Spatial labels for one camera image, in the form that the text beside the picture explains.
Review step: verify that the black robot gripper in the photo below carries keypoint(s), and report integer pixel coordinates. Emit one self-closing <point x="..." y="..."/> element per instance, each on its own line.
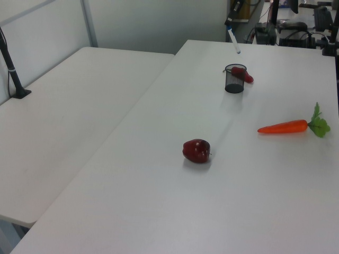
<point x="235" y="7"/>

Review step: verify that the white marker pen blue cap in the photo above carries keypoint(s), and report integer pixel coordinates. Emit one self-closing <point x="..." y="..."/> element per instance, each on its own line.
<point x="234" y="41"/>

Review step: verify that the black mesh pen cup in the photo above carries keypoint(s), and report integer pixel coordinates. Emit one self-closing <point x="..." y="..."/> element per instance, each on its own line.
<point x="234" y="84"/>

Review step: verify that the yellow wooden cabinet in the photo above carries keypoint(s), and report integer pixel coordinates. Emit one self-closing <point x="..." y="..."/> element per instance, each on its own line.
<point x="245" y="10"/>

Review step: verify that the black monitor stand pole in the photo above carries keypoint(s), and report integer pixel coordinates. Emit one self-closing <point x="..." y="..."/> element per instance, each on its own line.
<point x="275" y="13"/>

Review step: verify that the red chili pepper toy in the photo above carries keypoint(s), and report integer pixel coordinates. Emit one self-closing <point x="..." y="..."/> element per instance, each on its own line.
<point x="245" y="75"/>

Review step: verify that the black flat desk device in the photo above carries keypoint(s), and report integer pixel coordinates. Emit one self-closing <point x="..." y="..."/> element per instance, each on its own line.
<point x="292" y="25"/>

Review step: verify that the orange carrot toy green leaves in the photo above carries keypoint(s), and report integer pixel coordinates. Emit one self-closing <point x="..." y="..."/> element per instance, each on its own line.
<point x="286" y="126"/>

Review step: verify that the red apple toy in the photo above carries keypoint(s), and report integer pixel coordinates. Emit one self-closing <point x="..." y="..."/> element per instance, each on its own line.
<point x="196" y="151"/>

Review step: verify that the black clamp camera stand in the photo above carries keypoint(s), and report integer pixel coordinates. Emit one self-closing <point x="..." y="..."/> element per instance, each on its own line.
<point x="329" y="45"/>

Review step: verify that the grey aluminium partition post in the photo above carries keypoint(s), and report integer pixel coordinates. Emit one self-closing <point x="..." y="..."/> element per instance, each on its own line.
<point x="89" y="22"/>

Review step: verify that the black camera stand pole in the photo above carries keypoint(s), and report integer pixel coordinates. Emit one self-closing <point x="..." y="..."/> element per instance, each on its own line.
<point x="12" y="71"/>

